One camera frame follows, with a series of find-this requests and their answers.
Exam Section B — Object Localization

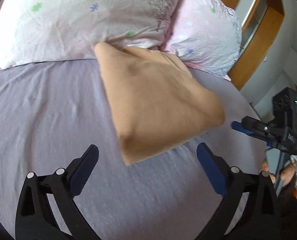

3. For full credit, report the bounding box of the lavender bed sheet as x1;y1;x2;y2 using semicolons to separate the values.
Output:
0;60;266;239

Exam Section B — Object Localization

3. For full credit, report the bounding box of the wooden headboard shelf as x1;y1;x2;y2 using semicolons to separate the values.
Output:
221;0;285;90

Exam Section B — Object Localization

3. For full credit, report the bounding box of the person's right hand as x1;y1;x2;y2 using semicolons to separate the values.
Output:
260;161;296;186

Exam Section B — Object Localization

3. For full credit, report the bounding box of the white floral pillow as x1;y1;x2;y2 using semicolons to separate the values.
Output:
0;0;178;69

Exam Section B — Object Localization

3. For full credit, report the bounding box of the tan garment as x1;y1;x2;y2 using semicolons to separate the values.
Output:
94;42;225;165

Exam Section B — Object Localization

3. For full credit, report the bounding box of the pink floral pillow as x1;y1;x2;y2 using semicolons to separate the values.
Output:
159;0;242;79

